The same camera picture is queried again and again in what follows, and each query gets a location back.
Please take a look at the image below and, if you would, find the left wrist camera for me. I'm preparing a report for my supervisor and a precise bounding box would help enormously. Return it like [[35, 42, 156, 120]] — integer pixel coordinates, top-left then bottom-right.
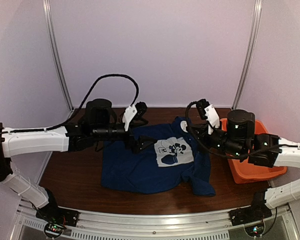
[[122, 101, 148, 132]]

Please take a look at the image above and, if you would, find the navy white clothing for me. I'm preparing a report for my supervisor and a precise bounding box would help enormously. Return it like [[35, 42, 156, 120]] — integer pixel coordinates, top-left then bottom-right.
[[101, 116, 216, 196]]

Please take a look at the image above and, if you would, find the orange plastic bin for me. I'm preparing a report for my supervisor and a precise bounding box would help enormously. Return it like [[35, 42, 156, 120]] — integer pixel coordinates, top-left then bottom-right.
[[219, 118, 288, 185]]

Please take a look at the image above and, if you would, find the left aluminium frame post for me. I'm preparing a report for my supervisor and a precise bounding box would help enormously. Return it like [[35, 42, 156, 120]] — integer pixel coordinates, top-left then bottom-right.
[[42, 0, 74, 111]]

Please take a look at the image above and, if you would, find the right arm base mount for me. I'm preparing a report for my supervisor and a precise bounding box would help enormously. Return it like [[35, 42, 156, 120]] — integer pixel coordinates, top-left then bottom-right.
[[228, 205, 272, 226]]

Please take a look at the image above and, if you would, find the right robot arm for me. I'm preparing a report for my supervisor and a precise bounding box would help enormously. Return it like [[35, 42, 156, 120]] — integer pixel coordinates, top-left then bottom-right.
[[185, 105, 300, 221]]

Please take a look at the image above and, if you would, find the front aluminium rail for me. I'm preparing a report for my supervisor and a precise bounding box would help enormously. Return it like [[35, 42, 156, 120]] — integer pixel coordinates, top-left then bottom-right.
[[14, 192, 300, 240]]

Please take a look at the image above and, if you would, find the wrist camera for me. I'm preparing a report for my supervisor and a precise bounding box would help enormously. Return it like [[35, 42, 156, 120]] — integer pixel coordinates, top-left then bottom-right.
[[195, 99, 220, 135], [122, 101, 148, 132]]

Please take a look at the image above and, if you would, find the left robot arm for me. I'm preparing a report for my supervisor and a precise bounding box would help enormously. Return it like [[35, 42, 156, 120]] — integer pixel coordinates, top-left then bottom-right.
[[0, 98, 157, 222]]

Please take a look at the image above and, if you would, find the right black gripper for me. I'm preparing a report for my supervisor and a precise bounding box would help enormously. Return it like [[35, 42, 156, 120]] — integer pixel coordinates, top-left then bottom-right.
[[186, 121, 246, 159]]

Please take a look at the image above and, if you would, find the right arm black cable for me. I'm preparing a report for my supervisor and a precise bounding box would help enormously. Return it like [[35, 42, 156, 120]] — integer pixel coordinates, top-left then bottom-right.
[[184, 99, 281, 161]]

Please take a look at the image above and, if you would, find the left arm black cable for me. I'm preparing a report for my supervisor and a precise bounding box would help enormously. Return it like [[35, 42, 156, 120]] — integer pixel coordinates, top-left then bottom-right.
[[0, 73, 140, 141]]

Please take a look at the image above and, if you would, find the right circuit board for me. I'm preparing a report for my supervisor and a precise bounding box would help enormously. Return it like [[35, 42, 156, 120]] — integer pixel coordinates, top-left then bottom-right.
[[244, 222, 265, 238]]

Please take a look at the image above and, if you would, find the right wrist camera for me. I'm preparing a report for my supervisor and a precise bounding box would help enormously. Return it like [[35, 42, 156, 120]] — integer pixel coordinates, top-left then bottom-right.
[[195, 99, 220, 135]]

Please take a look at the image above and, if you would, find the left circuit board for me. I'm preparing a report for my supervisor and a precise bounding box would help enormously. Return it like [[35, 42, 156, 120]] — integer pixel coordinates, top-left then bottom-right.
[[43, 223, 66, 239]]

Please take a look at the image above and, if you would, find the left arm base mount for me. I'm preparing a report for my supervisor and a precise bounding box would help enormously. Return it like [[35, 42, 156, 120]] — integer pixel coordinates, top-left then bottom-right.
[[35, 208, 79, 227]]

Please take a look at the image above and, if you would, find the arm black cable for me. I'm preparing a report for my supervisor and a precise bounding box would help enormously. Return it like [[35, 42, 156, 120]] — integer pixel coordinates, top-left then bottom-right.
[[184, 99, 281, 161], [0, 73, 140, 141]]

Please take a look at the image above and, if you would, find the aluminium frame post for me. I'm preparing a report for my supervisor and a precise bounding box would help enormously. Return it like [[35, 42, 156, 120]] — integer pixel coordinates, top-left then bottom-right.
[[231, 0, 263, 110], [42, 0, 74, 111]]

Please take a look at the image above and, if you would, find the right aluminium frame post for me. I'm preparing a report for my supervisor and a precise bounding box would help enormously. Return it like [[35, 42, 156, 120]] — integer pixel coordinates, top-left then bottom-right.
[[231, 0, 263, 110]]

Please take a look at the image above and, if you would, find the circuit board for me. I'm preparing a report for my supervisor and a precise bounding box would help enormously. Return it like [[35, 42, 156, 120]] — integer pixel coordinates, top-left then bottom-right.
[[43, 223, 66, 239], [244, 222, 265, 238]]

